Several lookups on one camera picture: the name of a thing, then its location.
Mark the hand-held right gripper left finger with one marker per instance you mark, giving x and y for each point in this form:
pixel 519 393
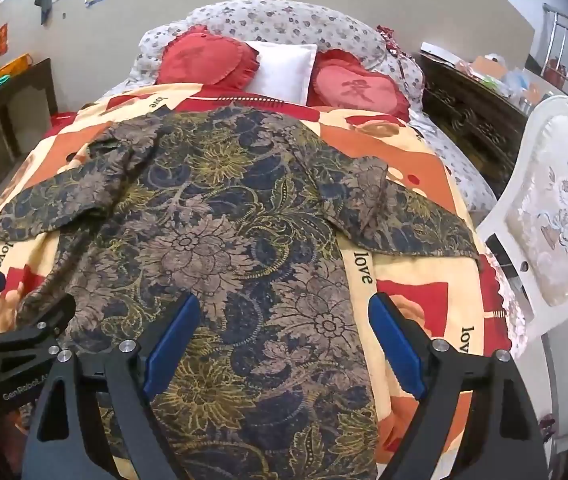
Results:
pixel 171 345

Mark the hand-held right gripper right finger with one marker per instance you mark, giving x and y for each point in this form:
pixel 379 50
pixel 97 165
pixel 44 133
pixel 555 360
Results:
pixel 396 345

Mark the floral patterned dark garment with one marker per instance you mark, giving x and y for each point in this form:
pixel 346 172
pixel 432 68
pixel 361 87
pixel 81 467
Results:
pixel 244 240

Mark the pink lace bed skirt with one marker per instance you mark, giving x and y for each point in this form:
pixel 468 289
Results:
pixel 511 315

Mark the orange red printed blanket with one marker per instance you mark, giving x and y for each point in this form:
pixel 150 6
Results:
pixel 403 175

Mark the dark wooden side table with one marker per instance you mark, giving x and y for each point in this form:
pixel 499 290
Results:
pixel 9 110

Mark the white upholstered chair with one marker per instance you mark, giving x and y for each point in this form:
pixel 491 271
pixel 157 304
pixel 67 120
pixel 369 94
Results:
pixel 558 200

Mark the orange flat box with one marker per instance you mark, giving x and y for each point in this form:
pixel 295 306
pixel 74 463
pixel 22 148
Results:
pixel 14 66

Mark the dark carved wooden cabinet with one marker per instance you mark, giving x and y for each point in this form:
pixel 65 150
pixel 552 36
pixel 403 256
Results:
pixel 468 120

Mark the red heart-shaped pillow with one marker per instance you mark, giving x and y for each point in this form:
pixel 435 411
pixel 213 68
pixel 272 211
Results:
pixel 353 90
pixel 199 57

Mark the pile of bags and boxes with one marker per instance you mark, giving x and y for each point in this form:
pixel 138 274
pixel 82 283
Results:
pixel 493 72

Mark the white pillow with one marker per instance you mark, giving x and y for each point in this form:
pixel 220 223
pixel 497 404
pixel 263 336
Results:
pixel 284 72

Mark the red lace decoration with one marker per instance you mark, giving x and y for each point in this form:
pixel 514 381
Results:
pixel 393 42

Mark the red paper wall sign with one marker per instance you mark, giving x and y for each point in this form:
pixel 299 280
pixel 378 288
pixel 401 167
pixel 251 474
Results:
pixel 4 39

